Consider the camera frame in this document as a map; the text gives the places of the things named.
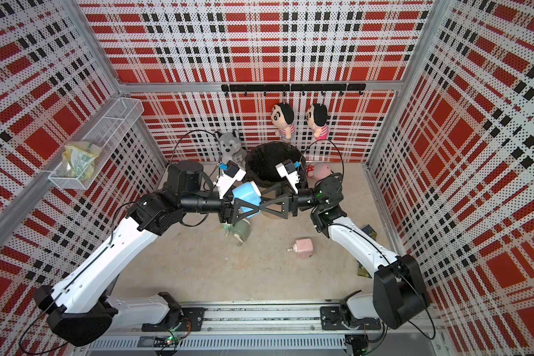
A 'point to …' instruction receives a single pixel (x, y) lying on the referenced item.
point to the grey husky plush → (231, 148)
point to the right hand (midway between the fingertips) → (263, 203)
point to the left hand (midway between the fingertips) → (255, 204)
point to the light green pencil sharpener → (228, 228)
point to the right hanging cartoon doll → (317, 118)
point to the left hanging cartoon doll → (282, 116)
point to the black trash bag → (261, 160)
